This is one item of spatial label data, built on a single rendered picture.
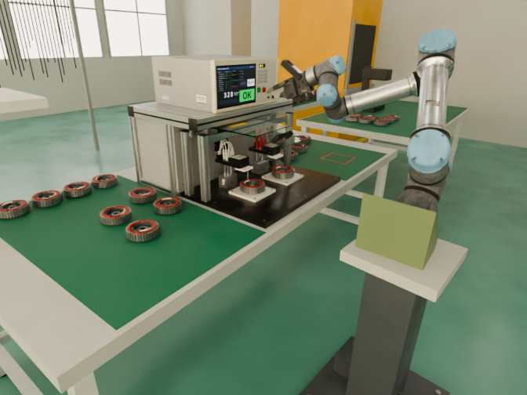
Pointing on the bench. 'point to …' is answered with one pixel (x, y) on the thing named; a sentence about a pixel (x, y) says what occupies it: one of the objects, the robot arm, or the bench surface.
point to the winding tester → (208, 80)
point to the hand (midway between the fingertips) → (271, 89)
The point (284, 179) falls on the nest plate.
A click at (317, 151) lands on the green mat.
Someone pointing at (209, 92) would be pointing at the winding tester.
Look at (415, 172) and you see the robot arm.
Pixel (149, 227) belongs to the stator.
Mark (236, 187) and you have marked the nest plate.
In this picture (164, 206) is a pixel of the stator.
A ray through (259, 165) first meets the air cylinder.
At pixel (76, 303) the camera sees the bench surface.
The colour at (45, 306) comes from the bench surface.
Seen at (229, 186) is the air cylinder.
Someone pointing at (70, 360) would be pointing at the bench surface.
